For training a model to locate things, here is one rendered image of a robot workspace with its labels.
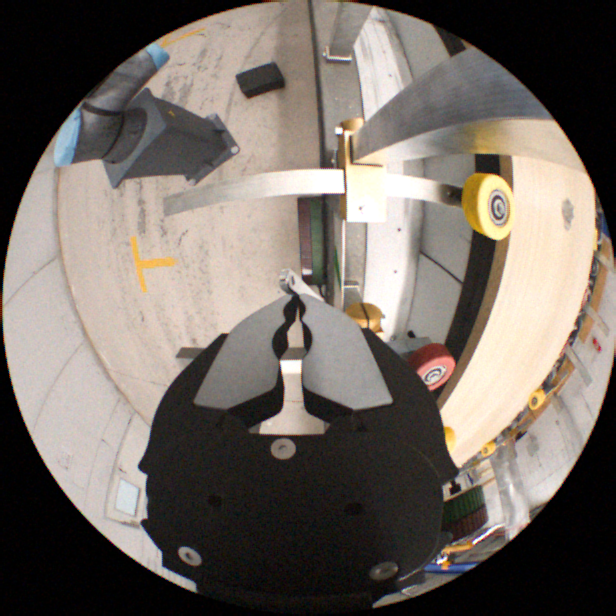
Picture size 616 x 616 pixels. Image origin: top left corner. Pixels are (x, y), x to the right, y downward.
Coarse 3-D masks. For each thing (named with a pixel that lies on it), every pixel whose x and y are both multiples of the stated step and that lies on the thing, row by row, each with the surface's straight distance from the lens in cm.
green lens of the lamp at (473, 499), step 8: (480, 488) 22; (464, 496) 21; (472, 496) 21; (480, 496) 22; (448, 504) 20; (456, 504) 20; (464, 504) 21; (472, 504) 21; (480, 504) 22; (448, 512) 20; (456, 512) 20; (464, 512) 21; (448, 520) 21
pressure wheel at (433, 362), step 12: (408, 336) 42; (420, 348) 34; (432, 348) 34; (444, 348) 35; (408, 360) 34; (420, 360) 33; (432, 360) 32; (444, 360) 34; (420, 372) 33; (432, 372) 34; (444, 372) 36; (432, 384) 37
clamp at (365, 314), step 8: (352, 304) 31; (360, 304) 31; (368, 304) 31; (352, 312) 29; (360, 312) 30; (368, 312) 30; (376, 312) 30; (360, 320) 28; (368, 320) 28; (376, 320) 29; (384, 320) 31; (376, 328) 29
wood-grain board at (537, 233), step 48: (528, 192) 36; (576, 192) 66; (528, 240) 37; (576, 240) 66; (528, 288) 42; (576, 288) 80; (480, 336) 37; (528, 336) 53; (480, 384) 50; (528, 384) 88; (480, 432) 96
